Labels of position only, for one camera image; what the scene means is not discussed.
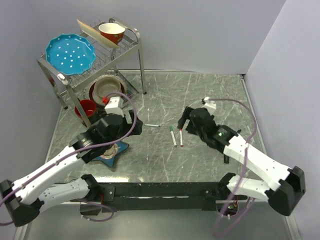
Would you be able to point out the red and white bowl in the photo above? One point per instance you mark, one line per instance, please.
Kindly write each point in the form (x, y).
(112, 31)

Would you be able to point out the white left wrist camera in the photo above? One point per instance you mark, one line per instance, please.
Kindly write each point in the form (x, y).
(114, 105)

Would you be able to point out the beige bowl on rack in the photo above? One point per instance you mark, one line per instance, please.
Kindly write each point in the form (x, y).
(104, 86)

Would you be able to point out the white marker with green tip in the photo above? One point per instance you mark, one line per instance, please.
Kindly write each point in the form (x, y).
(173, 136)

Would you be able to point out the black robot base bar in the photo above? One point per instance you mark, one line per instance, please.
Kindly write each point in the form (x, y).
(134, 196)

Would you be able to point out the red cup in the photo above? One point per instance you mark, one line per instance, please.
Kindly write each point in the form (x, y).
(89, 107)

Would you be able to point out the metal dish rack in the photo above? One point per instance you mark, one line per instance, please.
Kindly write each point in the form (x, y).
(68, 88)

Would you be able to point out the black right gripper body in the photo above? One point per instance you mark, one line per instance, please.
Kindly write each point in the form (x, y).
(191, 128)

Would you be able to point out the beige rectangular plate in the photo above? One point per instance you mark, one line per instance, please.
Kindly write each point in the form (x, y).
(96, 35)

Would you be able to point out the small glass bowl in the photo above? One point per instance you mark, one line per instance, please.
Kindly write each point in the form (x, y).
(111, 152)

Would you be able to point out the blue star shaped dish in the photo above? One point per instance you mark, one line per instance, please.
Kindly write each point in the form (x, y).
(122, 146)

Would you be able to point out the white marker with red tip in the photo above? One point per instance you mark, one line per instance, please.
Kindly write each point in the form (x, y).
(181, 137)

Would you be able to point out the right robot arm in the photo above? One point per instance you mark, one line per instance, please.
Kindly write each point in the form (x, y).
(280, 186)

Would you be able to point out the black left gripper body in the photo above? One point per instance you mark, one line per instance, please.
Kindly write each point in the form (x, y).
(127, 126)

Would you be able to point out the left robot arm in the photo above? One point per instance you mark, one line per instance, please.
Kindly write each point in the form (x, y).
(28, 196)

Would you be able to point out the thin white pen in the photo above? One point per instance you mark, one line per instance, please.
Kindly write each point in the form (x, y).
(152, 125)

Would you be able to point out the blue polka dot plate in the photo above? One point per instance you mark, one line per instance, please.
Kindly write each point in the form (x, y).
(70, 54)

